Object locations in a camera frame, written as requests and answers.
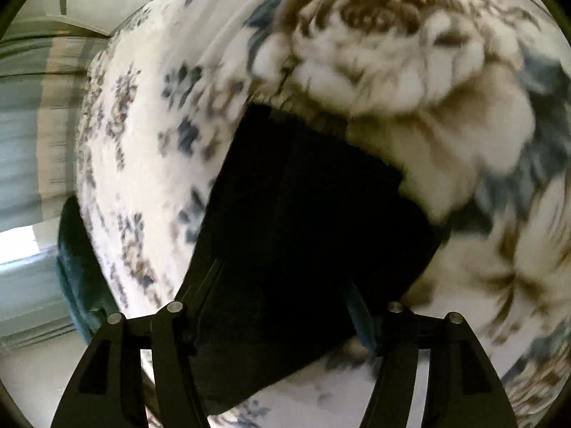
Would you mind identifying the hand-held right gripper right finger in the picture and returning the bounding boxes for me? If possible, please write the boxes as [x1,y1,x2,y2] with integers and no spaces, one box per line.
[341,279,519,428]

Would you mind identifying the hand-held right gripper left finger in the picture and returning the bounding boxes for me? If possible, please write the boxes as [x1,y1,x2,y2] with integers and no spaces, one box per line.
[50,259,224,428]

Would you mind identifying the black pants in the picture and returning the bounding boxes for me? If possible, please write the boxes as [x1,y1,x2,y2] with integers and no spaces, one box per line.
[175,102,443,416]

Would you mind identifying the dark green cloth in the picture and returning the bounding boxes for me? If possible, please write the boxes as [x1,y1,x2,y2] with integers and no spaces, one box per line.
[56,195,121,344]

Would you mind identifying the floral printed blanket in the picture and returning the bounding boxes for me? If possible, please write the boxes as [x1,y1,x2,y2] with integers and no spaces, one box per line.
[75,0,571,428]

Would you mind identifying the pale green curtain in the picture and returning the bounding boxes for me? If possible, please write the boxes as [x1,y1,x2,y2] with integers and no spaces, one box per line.
[0,36,110,233]

